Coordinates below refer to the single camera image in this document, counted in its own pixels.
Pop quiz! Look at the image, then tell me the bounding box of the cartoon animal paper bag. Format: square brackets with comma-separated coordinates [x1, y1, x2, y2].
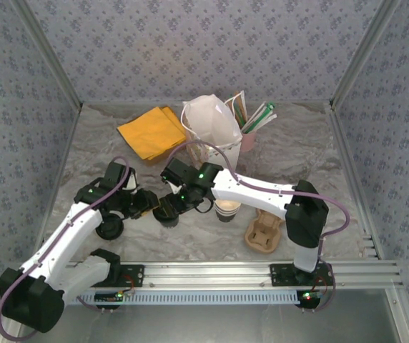
[180, 94, 244, 172]

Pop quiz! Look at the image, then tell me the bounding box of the aluminium back rail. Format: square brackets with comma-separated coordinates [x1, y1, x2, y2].
[82, 101, 334, 107]

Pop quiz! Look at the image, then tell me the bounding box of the white slotted cable duct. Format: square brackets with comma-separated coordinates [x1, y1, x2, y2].
[66, 289, 300, 307]

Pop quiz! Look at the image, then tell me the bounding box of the yellow paper napkin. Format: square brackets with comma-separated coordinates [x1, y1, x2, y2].
[117, 106, 187, 161]
[138, 105, 188, 164]

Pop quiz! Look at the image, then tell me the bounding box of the aluminium frame post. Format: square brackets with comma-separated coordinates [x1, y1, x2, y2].
[329, 0, 404, 108]
[9, 0, 84, 110]

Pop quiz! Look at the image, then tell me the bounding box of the small circuit board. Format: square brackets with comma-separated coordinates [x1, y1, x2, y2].
[296, 289, 325, 304]
[94, 291, 125, 304]

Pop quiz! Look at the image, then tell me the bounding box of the black right camera cable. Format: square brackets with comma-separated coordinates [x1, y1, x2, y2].
[192, 199, 215, 214]

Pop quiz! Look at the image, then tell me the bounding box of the white wrapped straw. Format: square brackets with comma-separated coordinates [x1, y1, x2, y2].
[242, 101, 268, 129]
[225, 90, 245, 128]
[245, 112, 280, 135]

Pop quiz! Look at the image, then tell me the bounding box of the aluminium side rail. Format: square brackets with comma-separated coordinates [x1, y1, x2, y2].
[329, 102, 409, 343]

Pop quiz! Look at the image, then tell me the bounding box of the green drinking straw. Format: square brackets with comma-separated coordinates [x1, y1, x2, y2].
[230, 95, 245, 126]

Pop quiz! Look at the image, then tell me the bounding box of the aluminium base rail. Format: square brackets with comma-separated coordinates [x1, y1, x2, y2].
[64, 260, 404, 290]

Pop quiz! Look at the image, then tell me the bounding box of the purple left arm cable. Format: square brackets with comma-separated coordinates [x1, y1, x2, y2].
[0, 156, 132, 341]

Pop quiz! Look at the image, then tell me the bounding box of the pink straw holder cup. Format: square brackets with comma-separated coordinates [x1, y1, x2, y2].
[239, 126, 258, 153]

